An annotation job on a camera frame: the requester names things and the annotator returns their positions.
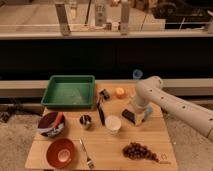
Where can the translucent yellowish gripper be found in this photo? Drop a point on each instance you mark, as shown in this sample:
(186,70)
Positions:
(140,117)

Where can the black eraser block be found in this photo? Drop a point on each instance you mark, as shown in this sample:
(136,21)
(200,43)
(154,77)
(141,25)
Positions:
(128,115)

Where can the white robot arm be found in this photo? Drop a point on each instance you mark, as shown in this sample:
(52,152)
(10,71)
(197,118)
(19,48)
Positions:
(151,90)

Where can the white plastic cup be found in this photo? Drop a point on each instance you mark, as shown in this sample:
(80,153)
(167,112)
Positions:
(113,124)

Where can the blue cup in background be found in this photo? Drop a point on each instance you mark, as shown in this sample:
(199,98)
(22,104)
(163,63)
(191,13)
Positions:
(137,74)

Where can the small metal cup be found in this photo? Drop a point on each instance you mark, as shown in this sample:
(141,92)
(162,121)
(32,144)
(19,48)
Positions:
(85,121)

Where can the blue sponge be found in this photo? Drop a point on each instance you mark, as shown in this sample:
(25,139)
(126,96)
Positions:
(148,112)

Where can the orange fruit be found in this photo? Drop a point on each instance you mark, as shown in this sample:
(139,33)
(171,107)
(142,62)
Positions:
(120,92)

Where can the bunch of dark grapes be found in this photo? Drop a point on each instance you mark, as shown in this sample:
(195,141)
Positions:
(136,151)

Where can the small black clip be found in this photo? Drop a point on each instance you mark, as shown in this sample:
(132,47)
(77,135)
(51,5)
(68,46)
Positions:
(105,94)

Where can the metal fork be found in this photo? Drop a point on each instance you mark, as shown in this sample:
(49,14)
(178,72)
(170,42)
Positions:
(89,161)

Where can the green plastic tray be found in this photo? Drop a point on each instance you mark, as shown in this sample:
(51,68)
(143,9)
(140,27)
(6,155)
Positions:
(69,92)

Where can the red bowl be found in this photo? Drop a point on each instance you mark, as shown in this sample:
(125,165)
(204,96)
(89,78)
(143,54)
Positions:
(60,153)

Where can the dark patterned bowl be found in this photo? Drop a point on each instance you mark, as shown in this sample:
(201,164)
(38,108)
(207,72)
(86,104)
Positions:
(51,124)

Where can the black handled brush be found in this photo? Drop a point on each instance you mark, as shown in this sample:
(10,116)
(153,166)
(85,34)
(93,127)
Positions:
(100,110)

